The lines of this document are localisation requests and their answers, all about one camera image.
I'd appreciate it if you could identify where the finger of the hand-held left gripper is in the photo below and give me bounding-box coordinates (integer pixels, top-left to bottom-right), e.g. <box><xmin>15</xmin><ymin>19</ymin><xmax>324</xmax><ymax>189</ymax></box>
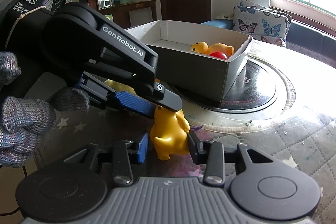
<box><xmin>83</xmin><ymin>59</ymin><xmax>183</xmax><ymax>113</ymax></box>
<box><xmin>78</xmin><ymin>72</ymin><xmax>158</xmax><ymax>120</ymax></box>

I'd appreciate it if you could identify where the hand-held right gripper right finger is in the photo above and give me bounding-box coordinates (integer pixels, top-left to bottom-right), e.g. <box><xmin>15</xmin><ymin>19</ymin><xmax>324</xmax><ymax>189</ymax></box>
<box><xmin>187</xmin><ymin>132</ymin><xmax>279</xmax><ymax>186</ymax></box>

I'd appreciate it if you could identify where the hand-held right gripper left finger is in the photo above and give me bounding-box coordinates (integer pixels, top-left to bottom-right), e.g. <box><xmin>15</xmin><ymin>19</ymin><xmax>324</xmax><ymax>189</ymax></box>
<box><xmin>63</xmin><ymin>132</ymin><xmax>150</xmax><ymax>186</ymax></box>

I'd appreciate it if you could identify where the yellow plastic figure toy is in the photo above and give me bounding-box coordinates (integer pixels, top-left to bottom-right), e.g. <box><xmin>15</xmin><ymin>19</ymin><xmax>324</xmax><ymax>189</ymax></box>
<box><xmin>149</xmin><ymin>78</ymin><xmax>191</xmax><ymax>161</ymax></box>

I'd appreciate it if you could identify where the grey cardboard box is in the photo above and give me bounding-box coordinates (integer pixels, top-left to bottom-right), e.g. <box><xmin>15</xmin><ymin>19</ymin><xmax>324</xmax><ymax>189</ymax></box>
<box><xmin>125</xmin><ymin>20</ymin><xmax>253</xmax><ymax>103</ymax></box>

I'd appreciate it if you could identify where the yellow bear toy red shirt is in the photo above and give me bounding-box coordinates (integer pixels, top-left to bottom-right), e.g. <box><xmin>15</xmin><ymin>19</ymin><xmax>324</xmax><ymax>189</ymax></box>
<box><xmin>190</xmin><ymin>42</ymin><xmax>235</xmax><ymax>60</ymax></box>

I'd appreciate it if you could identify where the person's left hand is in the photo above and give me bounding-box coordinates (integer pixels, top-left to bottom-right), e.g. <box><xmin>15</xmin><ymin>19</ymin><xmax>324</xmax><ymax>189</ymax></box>
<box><xmin>0</xmin><ymin>52</ymin><xmax>90</xmax><ymax>168</ymax></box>

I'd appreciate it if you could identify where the pale yellow plush toy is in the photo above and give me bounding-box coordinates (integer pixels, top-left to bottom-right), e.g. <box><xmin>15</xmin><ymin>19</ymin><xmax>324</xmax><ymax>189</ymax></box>
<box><xmin>103</xmin><ymin>79</ymin><xmax>137</xmax><ymax>95</ymax></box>

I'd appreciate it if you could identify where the round black table hotplate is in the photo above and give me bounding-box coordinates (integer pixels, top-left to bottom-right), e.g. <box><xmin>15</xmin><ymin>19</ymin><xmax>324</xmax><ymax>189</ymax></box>
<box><xmin>168</xmin><ymin>58</ymin><xmax>295</xmax><ymax>133</ymax></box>

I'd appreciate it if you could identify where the butterfly print cushion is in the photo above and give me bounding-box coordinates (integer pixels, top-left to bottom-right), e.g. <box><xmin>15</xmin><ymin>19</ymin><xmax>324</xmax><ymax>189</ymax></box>
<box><xmin>232</xmin><ymin>0</ymin><xmax>293</xmax><ymax>47</ymax></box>

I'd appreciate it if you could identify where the blue sofa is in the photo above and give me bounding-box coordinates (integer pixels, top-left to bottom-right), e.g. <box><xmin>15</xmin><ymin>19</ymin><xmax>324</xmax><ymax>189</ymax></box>
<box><xmin>201</xmin><ymin>18</ymin><xmax>336</xmax><ymax>67</ymax></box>

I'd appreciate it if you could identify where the black cable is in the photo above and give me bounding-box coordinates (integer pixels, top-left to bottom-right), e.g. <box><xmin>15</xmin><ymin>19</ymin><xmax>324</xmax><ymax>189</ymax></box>
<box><xmin>0</xmin><ymin>164</ymin><xmax>29</xmax><ymax>216</ymax></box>

